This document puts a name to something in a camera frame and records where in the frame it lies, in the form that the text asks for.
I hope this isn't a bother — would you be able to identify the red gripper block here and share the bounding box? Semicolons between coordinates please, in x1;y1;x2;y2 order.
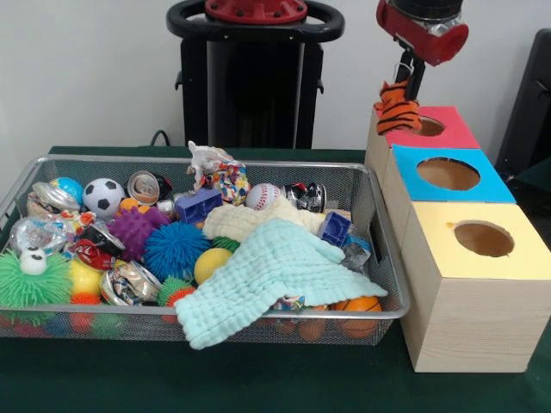
375;0;469;103

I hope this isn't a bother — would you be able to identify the small orange tiger plush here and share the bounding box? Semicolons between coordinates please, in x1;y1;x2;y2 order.
373;79;423;135

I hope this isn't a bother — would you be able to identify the purple plastic toy block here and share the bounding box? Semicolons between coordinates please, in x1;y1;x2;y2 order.
319;210;353;249

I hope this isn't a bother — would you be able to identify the cream yellow cloth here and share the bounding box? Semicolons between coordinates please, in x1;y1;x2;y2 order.
201;195;326;242

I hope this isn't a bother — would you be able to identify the mint green cloth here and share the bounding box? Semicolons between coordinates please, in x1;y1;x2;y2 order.
174;217;388;350

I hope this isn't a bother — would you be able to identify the smooth yellow ball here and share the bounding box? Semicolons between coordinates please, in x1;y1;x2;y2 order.
194;248;234;285

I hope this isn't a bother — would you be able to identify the plain blue spiky ball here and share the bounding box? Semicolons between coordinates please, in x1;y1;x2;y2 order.
144;222;212;283

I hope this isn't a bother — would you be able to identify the shallow metal mesh bin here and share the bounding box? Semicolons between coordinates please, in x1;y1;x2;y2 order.
0;154;411;348

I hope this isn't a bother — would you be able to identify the wooden box with three holes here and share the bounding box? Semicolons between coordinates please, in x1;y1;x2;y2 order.
363;104;551;374

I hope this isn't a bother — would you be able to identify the black upright panel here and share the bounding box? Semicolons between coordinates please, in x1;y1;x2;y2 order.
494;28;551;173

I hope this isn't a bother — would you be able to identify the crushed black drink can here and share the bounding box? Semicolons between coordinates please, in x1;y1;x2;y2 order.
282;182;328;214

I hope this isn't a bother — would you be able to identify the dark green table cloth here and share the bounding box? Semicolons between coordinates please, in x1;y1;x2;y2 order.
0;145;551;413
507;165;551;208

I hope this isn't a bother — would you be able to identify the white toy baseball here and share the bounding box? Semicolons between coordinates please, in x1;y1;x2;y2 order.
245;183;282;211

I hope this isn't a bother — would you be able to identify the small toy soccer ball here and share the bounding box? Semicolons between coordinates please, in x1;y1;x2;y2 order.
82;178;126;221

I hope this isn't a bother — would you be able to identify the crushed silver drink can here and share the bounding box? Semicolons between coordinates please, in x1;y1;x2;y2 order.
99;261;163;306

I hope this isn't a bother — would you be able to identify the green spiky ball with eyes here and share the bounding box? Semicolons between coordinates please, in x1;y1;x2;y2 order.
0;247;72;319

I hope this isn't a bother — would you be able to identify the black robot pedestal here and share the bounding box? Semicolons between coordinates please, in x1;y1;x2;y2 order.
166;0;345;150

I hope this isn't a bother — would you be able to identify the black power cable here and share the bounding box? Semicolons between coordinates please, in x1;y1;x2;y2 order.
149;128;174;148

